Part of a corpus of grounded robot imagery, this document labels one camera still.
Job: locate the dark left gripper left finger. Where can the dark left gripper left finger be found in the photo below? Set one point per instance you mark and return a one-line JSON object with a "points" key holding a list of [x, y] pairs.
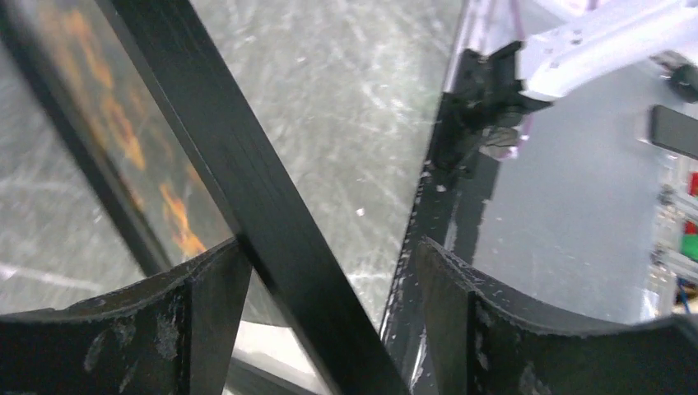
{"points": [[172, 333]]}

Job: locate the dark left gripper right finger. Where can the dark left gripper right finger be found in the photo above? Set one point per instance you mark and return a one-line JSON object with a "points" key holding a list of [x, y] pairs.
{"points": [[485, 337]]}

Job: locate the white mat board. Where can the white mat board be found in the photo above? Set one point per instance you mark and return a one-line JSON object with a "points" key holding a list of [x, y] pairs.
{"points": [[276, 350]]}

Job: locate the black picture frame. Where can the black picture frame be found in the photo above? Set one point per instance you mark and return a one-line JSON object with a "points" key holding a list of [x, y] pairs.
{"points": [[219, 133]]}

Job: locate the sunflower photo print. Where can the sunflower photo print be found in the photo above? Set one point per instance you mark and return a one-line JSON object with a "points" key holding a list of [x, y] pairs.
{"points": [[169, 201]]}

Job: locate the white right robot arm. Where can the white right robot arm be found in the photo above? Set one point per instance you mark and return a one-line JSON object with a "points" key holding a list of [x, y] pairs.
{"points": [[553, 63]]}

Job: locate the black smartphone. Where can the black smartphone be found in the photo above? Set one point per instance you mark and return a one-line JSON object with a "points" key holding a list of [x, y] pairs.
{"points": [[673, 131]]}

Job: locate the black computer mouse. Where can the black computer mouse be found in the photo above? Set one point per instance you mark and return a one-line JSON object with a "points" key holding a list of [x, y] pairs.
{"points": [[683, 82]]}

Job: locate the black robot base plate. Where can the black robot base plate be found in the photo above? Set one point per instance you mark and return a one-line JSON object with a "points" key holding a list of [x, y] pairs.
{"points": [[455, 181]]}

